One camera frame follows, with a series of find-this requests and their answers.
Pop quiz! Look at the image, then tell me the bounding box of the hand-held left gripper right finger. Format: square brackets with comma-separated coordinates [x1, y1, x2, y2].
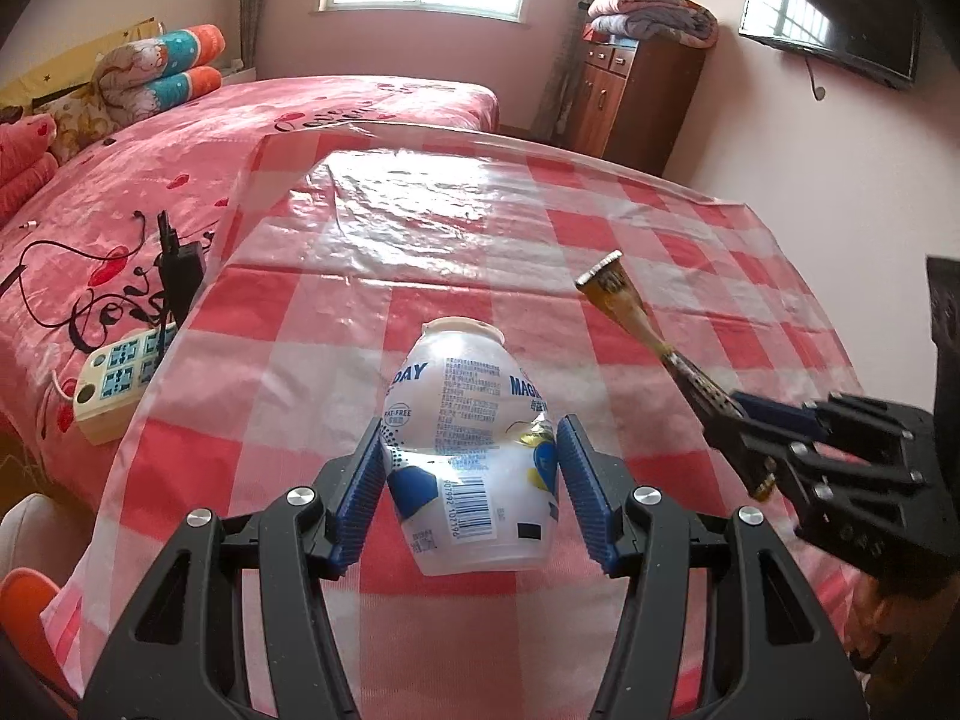
[555, 414, 867, 720]

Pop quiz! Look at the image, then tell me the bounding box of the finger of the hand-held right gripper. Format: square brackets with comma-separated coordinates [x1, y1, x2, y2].
[703, 409, 925, 520]
[731, 390, 935, 460]

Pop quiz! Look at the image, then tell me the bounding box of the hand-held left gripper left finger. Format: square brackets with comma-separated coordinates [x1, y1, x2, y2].
[79, 414, 387, 720]

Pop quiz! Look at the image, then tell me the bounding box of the white plastic bottle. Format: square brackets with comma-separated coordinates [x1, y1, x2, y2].
[381, 317, 563, 577]

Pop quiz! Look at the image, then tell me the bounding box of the yellow snack wrapper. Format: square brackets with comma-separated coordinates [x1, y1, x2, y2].
[574, 250, 777, 500]

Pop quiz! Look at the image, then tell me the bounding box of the orange plastic bucket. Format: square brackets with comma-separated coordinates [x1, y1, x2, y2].
[0, 568, 80, 713]

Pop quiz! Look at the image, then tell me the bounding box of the person's right hand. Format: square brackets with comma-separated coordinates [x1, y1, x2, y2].
[847, 577, 908, 683]

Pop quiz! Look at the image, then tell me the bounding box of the dark cloth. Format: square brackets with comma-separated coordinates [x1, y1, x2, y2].
[926, 255, 960, 421]

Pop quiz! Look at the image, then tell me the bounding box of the beige power strip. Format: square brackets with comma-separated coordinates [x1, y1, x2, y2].
[73, 322, 177, 445]

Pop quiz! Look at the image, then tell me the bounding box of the black charger adapter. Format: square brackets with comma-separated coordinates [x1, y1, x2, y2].
[154, 210, 207, 316]

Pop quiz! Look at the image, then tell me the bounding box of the white plastic bin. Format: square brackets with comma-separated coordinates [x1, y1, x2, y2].
[0, 493, 72, 586]

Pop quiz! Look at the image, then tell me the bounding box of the brown wooden cabinet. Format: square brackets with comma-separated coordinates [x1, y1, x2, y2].
[562, 34, 706, 175]

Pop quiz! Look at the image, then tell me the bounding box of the grey patterned curtain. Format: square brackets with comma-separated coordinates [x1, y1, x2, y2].
[238, 0, 284, 80]
[529, 0, 620, 140]

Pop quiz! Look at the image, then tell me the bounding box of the folded pink grey blanket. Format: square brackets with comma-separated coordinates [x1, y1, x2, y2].
[585, 0, 719, 52]

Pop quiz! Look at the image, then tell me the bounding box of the plain pink pillow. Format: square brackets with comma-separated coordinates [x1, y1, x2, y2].
[0, 154, 61, 220]

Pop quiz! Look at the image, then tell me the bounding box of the yellow floral pillow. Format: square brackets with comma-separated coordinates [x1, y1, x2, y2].
[41, 90, 117, 162]

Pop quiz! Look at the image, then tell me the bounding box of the rolled colourful quilt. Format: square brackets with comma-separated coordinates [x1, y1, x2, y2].
[94, 25, 227, 117]

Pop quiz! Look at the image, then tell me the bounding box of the yellow headboard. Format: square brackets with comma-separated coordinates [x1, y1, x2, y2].
[0, 15, 162, 117]

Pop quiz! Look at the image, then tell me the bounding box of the black charger cable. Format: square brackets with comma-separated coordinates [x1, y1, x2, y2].
[11, 210, 162, 331]

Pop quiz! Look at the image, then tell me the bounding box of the black wall television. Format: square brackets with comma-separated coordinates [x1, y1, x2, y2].
[739, 0, 925, 91]

